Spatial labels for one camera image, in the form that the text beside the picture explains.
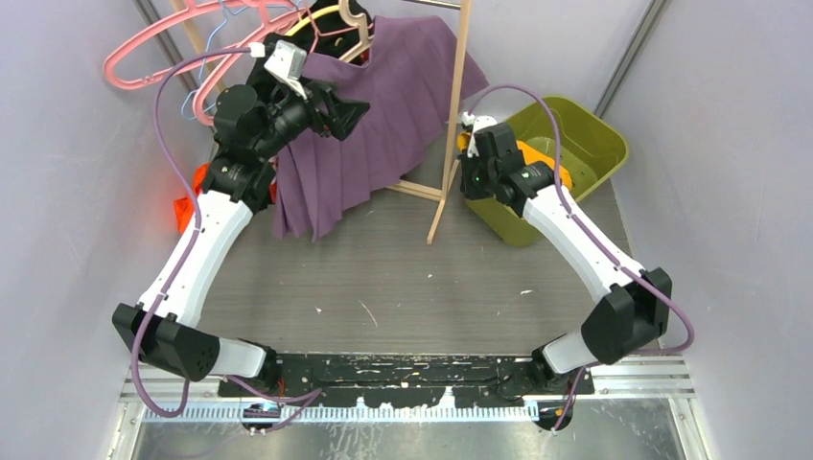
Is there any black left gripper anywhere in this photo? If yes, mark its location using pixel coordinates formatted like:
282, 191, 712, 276
253, 76, 368, 160

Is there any thin pink wire hanger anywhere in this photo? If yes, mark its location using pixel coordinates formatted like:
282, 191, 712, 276
308, 3, 362, 58

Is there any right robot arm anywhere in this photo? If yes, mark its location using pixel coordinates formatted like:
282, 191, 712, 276
458, 116, 672, 394

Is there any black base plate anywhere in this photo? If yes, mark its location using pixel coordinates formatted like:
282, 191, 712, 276
219, 353, 594, 409

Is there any pink plastic hanger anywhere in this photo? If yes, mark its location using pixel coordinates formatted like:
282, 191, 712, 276
190, 1, 312, 127

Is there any green plastic basket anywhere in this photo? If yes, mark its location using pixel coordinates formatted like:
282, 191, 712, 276
463, 96, 628, 247

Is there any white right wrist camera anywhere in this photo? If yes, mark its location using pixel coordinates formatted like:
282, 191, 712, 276
457, 111, 498, 158

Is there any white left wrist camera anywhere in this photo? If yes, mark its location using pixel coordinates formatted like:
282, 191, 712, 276
263, 40, 310, 101

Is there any cream yellow hanger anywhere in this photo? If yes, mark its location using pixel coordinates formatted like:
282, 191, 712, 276
284, 4, 341, 39

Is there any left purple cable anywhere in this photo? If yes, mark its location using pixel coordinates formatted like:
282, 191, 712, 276
129, 42, 325, 439

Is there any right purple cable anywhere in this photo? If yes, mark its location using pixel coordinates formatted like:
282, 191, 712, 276
466, 83, 696, 439

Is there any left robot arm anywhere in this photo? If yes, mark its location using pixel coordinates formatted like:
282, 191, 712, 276
112, 80, 370, 396

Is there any metal rack rod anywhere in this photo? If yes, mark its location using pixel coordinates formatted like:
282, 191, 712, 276
402, 0, 462, 11

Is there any orange cloth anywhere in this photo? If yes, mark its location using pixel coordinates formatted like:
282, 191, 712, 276
174, 163, 210, 234

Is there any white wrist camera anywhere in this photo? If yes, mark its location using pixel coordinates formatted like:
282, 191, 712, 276
457, 111, 498, 158
263, 40, 310, 101

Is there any yellow skirt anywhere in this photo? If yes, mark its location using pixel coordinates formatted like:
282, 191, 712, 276
456, 129, 574, 192

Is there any black skirt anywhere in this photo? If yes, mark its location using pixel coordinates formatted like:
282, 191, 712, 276
245, 1, 375, 88

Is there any pink empty hanger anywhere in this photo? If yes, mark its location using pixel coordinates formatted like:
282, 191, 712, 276
103, 1, 308, 90

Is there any purple cable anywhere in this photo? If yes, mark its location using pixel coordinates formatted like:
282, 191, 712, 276
466, 83, 696, 439
129, 42, 325, 439

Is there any wooden clothes rack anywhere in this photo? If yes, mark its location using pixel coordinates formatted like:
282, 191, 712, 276
169, 0, 472, 244

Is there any purple skirt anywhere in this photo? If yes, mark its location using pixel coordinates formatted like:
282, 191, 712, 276
273, 16, 456, 240

